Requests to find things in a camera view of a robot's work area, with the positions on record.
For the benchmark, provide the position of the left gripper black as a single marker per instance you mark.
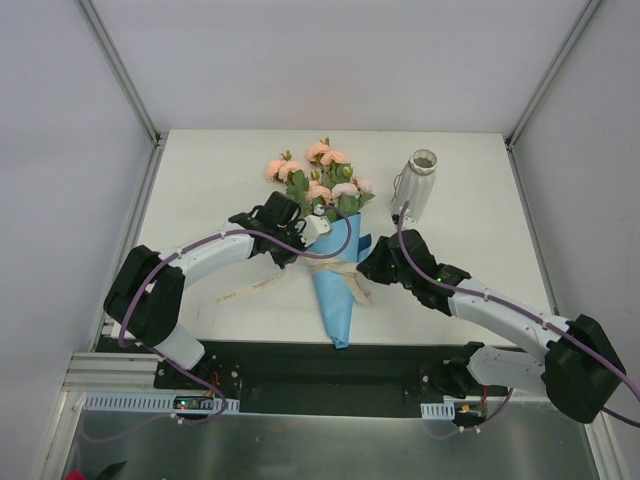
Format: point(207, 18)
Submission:
point(292, 236)

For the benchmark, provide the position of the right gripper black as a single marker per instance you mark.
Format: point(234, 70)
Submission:
point(382, 262)

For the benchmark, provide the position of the cream printed ribbon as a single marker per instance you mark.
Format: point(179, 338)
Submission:
point(347, 270)

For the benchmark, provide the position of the pink flower bouquet blue wrap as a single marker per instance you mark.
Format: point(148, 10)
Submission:
point(327, 185)

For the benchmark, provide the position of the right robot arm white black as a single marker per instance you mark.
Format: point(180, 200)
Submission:
point(571, 362)

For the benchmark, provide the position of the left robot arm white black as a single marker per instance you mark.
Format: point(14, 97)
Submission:
point(146, 295)

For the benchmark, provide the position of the white ribbed ceramic vase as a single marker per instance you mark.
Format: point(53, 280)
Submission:
point(415, 183)

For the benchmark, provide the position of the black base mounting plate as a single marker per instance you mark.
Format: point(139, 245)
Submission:
point(382, 381)

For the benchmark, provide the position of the red object bottom edge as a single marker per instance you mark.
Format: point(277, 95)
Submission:
point(75, 475)

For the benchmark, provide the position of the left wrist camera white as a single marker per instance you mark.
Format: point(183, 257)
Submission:
point(317, 227)

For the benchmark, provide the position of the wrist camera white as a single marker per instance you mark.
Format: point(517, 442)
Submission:
point(406, 222)
point(317, 227)

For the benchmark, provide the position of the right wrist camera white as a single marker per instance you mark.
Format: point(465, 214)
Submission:
point(406, 222)

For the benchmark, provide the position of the right white cable duct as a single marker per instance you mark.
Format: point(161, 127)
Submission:
point(438, 411)

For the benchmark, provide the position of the white cable duct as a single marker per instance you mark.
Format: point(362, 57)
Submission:
point(159, 403)
point(438, 411)

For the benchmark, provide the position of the right aluminium frame post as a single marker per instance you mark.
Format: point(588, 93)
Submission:
point(562, 55)

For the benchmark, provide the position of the aluminium frame post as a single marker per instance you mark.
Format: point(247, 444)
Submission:
point(109, 50)
point(562, 55)

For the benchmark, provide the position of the left white cable duct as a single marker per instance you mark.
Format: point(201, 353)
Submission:
point(159, 403)

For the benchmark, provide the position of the left aluminium frame post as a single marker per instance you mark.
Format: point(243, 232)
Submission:
point(109, 50)

